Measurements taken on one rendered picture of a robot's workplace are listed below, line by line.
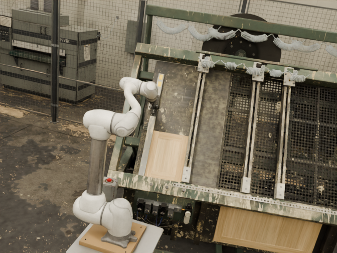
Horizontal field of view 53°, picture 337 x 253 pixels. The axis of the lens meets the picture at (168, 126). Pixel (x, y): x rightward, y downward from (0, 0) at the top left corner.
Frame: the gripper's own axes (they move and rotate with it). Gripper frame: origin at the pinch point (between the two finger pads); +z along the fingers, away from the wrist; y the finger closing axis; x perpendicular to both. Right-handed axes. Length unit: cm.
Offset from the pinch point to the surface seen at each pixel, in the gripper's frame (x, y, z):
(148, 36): -23, -87, 33
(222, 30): 51, -100, 22
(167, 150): 18.2, 32.0, 14.9
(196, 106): 37.1, -12.2, 12.9
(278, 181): 112, 43, 9
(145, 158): 1.3, 42.7, 12.5
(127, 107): -23.3, 0.1, 11.6
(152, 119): 0.5, 7.4, 12.5
